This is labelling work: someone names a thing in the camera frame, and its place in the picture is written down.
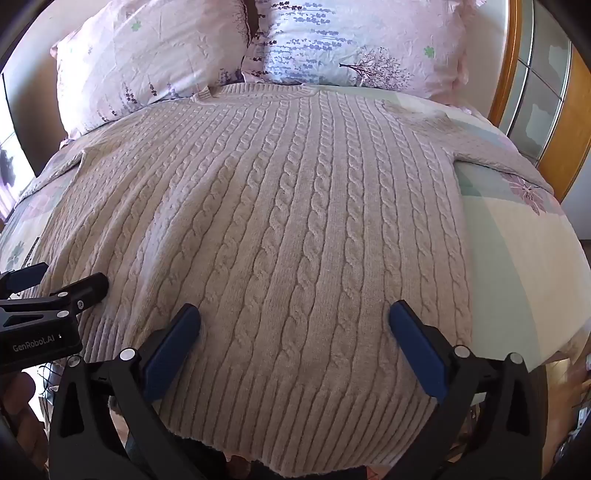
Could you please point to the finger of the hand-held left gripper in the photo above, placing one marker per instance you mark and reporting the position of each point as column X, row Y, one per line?
column 25, row 274
column 85, row 289

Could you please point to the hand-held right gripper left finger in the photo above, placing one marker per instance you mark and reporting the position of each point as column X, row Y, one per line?
column 171, row 344

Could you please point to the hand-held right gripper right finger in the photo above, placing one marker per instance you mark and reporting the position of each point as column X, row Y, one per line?
column 415, row 344

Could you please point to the person's left hand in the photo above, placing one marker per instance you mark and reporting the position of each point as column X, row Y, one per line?
column 21, row 415

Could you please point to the pastel floral bed sheet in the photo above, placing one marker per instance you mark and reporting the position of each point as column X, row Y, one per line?
column 521, row 258

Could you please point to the wooden framed glass door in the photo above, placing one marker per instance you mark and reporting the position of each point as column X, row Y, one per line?
column 531, row 92

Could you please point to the pink and blue floral pillow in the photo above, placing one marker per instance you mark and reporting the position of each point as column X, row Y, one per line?
column 364, row 41

